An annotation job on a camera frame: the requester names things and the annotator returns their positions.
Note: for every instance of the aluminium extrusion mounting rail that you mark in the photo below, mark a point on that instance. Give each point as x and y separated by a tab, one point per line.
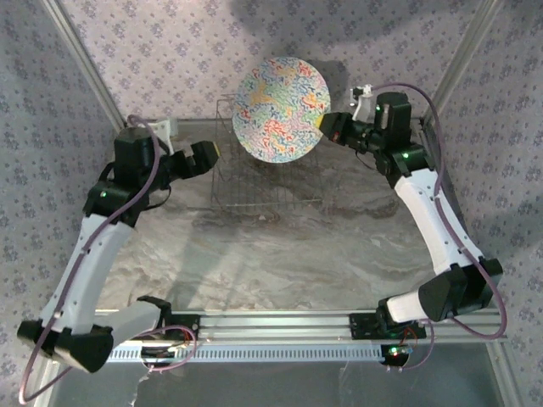
275	326

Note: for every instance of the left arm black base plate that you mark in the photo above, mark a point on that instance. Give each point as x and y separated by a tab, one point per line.
191	324

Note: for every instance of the multicolour squiggle pattern plate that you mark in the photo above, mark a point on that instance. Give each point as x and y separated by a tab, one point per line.
280	110

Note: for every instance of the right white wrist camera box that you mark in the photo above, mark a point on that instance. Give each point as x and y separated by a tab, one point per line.
362	106

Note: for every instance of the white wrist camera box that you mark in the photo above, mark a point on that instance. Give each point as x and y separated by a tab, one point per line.
362	106
165	129

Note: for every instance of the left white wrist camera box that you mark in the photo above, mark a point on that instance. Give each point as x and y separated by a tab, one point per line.
165	129

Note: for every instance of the aluminium frame post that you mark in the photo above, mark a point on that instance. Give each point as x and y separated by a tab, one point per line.
459	63
87	63

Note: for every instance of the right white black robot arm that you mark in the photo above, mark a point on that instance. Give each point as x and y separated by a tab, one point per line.
428	229

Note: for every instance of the floral cloth backdrop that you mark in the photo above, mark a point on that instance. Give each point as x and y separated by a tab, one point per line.
169	51

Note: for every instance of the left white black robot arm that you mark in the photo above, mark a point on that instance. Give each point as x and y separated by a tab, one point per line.
93	254

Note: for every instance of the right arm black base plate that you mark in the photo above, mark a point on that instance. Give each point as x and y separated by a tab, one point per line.
360	326

